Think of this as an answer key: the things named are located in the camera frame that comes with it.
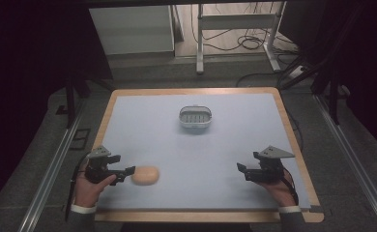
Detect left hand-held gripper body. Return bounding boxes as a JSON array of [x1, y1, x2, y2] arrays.
[[84, 144, 117, 185]]

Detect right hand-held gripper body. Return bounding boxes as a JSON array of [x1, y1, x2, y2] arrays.
[[256, 145, 296, 184]]

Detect beige oval soap bar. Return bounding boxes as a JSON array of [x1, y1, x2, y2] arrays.
[[130, 165, 160, 187]]

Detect person's left hand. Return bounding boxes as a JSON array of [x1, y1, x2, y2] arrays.
[[73, 166, 118, 209]]

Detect person's right hand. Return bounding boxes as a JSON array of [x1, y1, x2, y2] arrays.
[[257, 171, 298, 208]]

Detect pale blue table mat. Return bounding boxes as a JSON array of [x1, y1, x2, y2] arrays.
[[97, 93, 312, 211]]

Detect black stand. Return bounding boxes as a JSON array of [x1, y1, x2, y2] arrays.
[[64, 75, 93, 130], [310, 57, 352, 127]]

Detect grey soap dish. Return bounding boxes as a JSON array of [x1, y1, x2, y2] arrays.
[[178, 104, 213, 130]]

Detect white power strip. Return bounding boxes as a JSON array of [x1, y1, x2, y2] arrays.
[[288, 65, 307, 80]]

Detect white cabinet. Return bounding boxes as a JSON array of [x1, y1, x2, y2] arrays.
[[88, 5, 176, 56]]

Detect white metal stand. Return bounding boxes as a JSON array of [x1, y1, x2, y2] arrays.
[[195, 1, 288, 75]]

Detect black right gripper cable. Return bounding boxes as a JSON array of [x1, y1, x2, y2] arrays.
[[281, 166, 300, 206]]

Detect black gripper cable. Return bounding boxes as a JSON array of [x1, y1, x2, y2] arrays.
[[281, 166, 300, 206], [65, 154, 91, 222]]

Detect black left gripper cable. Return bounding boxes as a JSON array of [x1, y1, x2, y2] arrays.
[[65, 154, 91, 222]]

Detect aluminium rail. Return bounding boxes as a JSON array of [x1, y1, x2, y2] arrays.
[[17, 98, 85, 232], [314, 94, 377, 232]]

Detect black floor cables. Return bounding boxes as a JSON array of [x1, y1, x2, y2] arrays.
[[190, 2, 302, 89]]

